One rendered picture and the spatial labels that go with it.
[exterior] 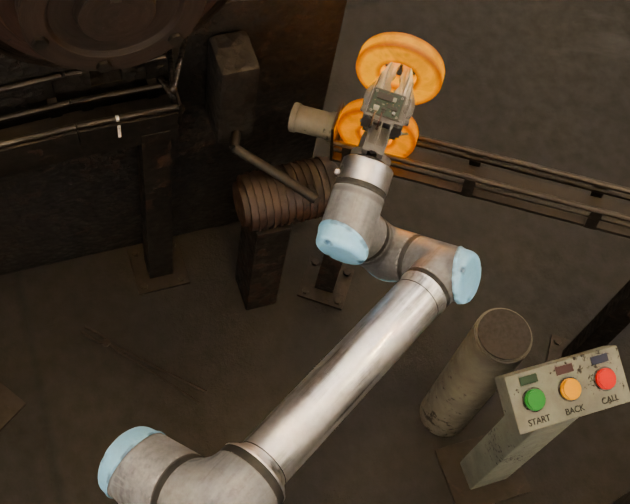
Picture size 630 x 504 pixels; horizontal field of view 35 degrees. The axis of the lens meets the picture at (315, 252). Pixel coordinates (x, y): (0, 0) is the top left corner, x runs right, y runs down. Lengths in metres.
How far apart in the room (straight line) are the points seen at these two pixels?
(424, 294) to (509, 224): 1.18
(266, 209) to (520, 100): 1.17
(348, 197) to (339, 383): 0.33
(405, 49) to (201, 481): 0.80
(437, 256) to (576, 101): 1.48
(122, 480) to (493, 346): 0.84
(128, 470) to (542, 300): 1.49
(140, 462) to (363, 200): 0.55
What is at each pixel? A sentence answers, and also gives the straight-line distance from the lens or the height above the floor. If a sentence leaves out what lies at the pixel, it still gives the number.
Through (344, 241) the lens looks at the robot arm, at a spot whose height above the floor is 0.88.
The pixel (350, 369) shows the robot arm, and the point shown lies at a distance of 1.49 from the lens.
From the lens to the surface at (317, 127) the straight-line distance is 1.95.
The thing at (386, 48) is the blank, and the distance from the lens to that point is 1.74.
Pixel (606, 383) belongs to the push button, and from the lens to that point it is 1.95.
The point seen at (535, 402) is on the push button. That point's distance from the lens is 1.88.
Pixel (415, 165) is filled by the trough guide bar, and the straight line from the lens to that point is 1.94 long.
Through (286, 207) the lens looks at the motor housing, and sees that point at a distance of 2.06.
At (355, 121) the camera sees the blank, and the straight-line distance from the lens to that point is 1.92.
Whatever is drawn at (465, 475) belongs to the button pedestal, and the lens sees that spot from 2.43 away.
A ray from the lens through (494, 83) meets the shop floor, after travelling 3.00.
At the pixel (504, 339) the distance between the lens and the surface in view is 2.01.
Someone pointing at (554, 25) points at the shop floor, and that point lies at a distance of 3.21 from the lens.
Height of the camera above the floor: 2.29
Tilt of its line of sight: 62 degrees down
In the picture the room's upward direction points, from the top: 15 degrees clockwise
